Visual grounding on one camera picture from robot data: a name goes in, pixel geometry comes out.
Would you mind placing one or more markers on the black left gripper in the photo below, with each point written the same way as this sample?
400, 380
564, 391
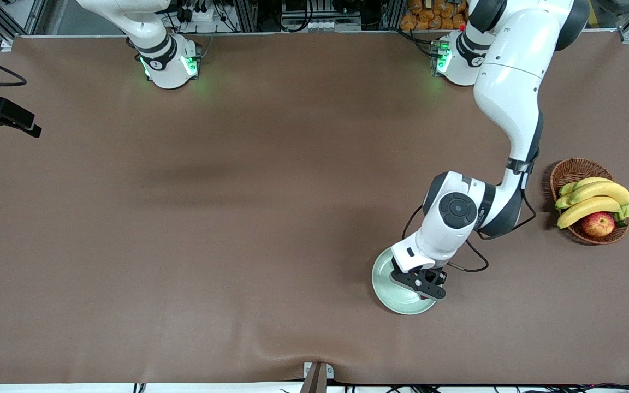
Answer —
439, 274

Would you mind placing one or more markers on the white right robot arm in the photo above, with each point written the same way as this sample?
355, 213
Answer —
167, 71

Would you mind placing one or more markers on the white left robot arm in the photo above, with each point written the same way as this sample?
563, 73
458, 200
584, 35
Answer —
511, 82

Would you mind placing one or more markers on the pale green round plate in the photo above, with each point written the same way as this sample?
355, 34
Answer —
391, 289

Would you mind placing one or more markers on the yellow banana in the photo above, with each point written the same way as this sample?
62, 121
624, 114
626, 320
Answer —
587, 208
585, 184
604, 191

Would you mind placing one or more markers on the brown wicker basket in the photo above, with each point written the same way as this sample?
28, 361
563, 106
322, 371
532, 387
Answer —
571, 172

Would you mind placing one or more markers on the red yellow apple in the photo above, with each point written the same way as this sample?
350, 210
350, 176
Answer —
598, 225

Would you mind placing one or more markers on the table cover cloth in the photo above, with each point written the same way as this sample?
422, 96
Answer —
183, 245

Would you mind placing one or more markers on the white power strip black plugs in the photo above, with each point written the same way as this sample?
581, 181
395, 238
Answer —
200, 15

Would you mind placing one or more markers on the pile of orange buns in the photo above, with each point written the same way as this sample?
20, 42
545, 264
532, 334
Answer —
434, 16

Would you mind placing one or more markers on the black electronics box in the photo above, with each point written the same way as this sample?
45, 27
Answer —
298, 6

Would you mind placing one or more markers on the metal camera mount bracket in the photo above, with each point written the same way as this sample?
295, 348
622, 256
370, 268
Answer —
314, 382

